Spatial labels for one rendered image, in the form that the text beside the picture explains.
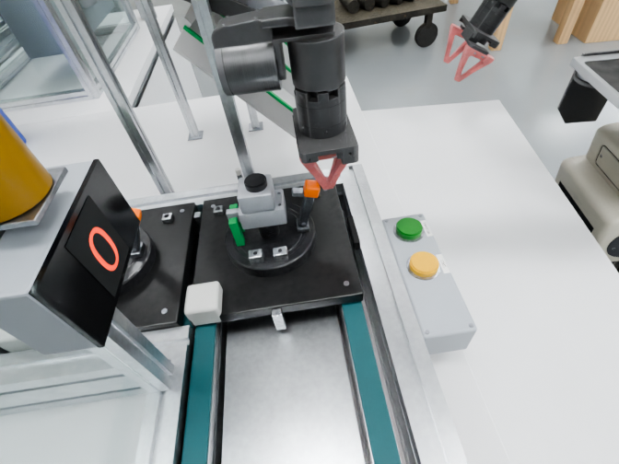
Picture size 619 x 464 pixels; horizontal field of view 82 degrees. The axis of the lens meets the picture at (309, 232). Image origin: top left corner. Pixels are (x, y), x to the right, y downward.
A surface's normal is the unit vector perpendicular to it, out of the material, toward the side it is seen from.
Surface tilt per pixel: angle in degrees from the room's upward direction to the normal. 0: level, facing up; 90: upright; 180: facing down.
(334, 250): 0
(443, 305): 0
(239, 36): 87
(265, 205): 90
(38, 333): 90
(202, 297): 0
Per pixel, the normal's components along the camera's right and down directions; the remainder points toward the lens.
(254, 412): -0.10, -0.66
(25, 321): 0.11, 0.73
